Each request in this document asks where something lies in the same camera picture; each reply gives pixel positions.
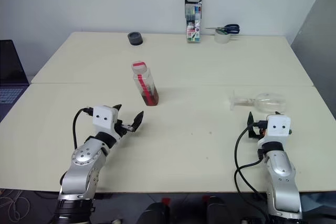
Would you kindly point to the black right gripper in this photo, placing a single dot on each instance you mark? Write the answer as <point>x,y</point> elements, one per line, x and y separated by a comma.
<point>256,132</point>

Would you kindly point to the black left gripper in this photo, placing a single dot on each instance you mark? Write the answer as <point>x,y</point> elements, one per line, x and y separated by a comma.
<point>119,129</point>

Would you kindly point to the clear wine glass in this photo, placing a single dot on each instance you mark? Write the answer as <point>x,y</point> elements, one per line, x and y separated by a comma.
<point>270,103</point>

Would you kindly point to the plastic bottle with red liquid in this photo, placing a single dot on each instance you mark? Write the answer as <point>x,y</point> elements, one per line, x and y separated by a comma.
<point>149,95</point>

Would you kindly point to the white bottle cap red tape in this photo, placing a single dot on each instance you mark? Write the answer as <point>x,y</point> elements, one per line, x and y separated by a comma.
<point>137,67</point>

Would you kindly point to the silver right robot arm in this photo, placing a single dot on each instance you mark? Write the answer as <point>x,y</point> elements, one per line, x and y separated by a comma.
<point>281,166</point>

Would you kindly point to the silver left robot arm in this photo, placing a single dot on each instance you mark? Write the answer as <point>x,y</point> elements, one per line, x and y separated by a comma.
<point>81,161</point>

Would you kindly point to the dark round lid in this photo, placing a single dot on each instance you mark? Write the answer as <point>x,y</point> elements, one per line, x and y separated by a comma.
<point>135,38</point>

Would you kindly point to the grey partition panel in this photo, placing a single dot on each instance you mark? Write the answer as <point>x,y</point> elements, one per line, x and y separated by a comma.
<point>317,51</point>

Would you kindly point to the white tape roll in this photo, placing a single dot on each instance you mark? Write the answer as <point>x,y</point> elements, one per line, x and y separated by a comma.
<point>222,36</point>

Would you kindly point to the dark rounded shape red mark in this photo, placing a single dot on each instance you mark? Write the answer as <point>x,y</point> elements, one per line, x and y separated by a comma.
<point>156,212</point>

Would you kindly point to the marker pen set box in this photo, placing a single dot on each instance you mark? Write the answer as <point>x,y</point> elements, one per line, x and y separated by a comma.
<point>193,22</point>

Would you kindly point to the dark laptop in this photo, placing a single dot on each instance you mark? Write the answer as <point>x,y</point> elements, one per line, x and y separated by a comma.
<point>10,77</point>

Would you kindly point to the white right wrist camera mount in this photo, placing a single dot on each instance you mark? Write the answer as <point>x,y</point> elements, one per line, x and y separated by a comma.
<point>278,127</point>

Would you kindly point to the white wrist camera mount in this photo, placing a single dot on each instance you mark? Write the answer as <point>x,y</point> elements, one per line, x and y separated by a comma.
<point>278,127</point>
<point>104,117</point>

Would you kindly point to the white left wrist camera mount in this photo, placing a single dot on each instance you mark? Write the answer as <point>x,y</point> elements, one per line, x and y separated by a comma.
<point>104,117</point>

